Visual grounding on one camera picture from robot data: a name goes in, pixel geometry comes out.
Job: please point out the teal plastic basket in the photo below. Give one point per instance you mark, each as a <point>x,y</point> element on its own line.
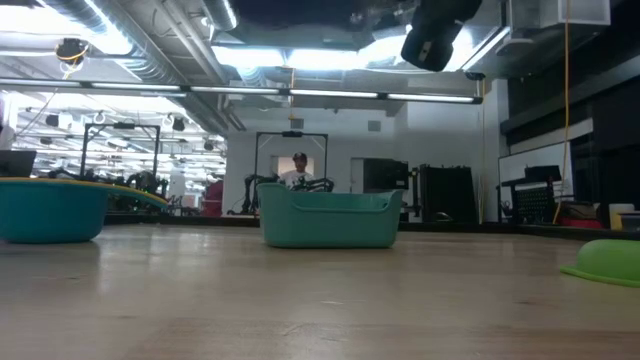
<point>325,230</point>

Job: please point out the large teal measuring cup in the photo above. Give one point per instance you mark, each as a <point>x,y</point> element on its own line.
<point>50,215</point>

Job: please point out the green measuring cup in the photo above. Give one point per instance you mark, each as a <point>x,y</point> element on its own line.
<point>610,260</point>

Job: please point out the black background robot arm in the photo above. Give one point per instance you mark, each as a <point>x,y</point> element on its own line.
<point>315,186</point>
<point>250,192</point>

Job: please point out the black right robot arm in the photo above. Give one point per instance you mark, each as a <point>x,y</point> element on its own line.
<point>435,35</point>

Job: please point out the person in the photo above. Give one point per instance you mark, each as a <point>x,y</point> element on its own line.
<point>298,175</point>

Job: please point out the black monitor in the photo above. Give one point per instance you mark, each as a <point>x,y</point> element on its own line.
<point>385,175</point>
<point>15,164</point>

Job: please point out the overhead LED light bar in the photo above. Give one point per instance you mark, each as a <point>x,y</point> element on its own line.
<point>330,93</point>

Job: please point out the red storage cart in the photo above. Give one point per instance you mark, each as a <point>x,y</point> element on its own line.
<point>214,200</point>

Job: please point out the black tall cabinet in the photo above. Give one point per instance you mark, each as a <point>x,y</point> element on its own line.
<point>447,195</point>

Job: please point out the black perforated cart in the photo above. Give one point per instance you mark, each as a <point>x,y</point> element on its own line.
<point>535,205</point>

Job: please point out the red plastic bin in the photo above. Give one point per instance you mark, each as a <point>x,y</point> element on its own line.
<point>580,223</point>

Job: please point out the pale yellow container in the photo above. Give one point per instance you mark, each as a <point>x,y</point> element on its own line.
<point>620,217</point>

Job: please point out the black background rig frame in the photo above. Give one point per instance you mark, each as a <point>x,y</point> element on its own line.
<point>122,125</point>
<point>291,134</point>

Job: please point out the black aluminium table frame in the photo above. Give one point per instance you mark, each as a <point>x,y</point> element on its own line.
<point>210,220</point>

